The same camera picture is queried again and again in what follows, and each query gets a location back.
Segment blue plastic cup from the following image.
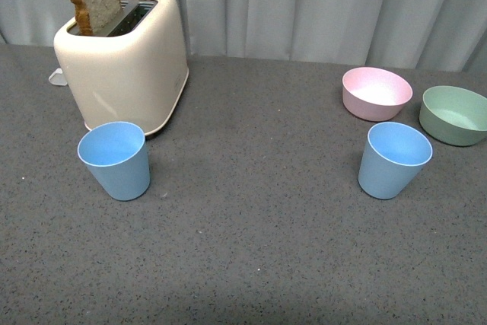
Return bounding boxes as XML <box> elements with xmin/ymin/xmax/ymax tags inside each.
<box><xmin>77</xmin><ymin>121</ymin><xmax>151</xmax><ymax>201</ymax></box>
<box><xmin>358</xmin><ymin>122</ymin><xmax>433</xmax><ymax>199</ymax></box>

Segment cream two-slot toaster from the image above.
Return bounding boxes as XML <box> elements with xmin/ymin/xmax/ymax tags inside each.
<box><xmin>53</xmin><ymin>0</ymin><xmax>189</xmax><ymax>135</ymax></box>

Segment pink bowl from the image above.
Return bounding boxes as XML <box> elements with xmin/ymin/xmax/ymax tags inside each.
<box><xmin>342</xmin><ymin>67</ymin><xmax>413</xmax><ymax>122</ymax></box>

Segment white power plug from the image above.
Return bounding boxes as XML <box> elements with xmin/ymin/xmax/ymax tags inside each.
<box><xmin>48</xmin><ymin>68</ymin><xmax>68</xmax><ymax>87</ymax></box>

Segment grey curtain backdrop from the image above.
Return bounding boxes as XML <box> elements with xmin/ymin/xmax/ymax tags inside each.
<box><xmin>0</xmin><ymin>0</ymin><xmax>487</xmax><ymax>73</ymax></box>

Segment green bowl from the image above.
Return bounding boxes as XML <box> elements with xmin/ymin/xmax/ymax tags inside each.
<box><xmin>419</xmin><ymin>85</ymin><xmax>486</xmax><ymax>146</ymax></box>

